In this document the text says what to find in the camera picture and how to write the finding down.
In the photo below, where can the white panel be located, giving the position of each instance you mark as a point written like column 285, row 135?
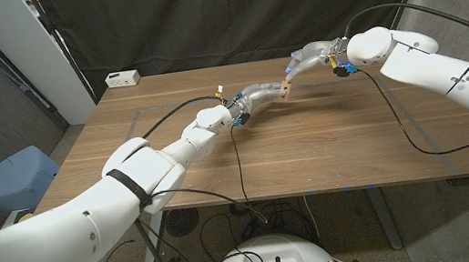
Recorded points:
column 30, row 49

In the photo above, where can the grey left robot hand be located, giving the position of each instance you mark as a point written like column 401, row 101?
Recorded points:
column 257, row 95

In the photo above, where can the grey tape outline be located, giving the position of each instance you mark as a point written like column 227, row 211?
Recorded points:
column 158, row 108

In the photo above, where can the light blue bin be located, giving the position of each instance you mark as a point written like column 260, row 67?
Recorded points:
column 11, row 180

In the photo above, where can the white table leg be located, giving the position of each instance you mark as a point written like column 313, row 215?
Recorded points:
column 154, row 248
column 384, row 215

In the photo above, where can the black backdrop curtain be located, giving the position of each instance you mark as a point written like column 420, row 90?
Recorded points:
column 222, row 13

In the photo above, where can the wooden block with holes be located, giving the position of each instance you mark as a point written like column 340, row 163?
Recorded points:
column 286, row 90

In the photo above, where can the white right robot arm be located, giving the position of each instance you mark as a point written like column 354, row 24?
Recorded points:
column 437, row 70

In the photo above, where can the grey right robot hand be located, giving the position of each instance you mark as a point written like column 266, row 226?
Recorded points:
column 316, row 55

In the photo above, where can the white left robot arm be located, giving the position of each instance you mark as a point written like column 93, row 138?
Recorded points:
column 49, row 253

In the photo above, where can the white power strip box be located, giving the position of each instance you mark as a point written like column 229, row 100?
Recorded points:
column 122, row 79

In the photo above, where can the black round fan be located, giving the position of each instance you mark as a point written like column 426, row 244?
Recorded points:
column 181, row 222

